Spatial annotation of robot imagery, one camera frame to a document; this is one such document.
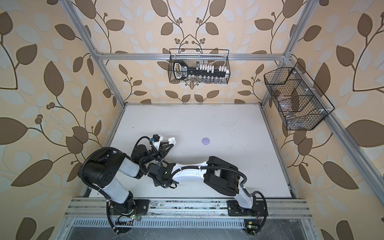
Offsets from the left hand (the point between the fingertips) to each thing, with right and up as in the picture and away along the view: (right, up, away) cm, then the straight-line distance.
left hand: (172, 143), depth 87 cm
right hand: (-7, -19, -4) cm, 21 cm away
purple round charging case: (+20, -1, +12) cm, 24 cm away
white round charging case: (0, +1, 0) cm, 2 cm away
